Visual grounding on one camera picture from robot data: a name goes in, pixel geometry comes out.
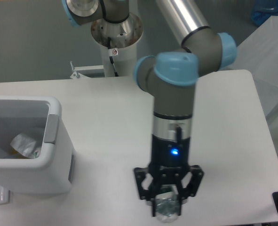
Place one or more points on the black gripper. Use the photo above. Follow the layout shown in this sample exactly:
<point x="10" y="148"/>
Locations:
<point x="168" y="166"/>

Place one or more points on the clear bottle with green label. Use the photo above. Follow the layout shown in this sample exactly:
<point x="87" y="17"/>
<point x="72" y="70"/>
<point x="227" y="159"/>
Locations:
<point x="167" y="204"/>

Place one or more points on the white plastic wrapper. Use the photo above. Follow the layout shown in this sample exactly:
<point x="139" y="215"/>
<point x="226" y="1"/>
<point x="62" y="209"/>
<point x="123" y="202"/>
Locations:
<point x="29" y="145"/>

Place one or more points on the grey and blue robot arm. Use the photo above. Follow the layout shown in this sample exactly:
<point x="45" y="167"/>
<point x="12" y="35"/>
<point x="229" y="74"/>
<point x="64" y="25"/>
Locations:
<point x="170" y="77"/>

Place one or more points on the white trash can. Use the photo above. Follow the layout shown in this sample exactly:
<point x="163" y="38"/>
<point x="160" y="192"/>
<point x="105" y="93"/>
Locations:
<point x="52" y="171"/>

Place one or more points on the blue plastic bag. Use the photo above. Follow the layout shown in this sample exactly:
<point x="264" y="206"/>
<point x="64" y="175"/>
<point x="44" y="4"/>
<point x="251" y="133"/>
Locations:
<point x="262" y="10"/>

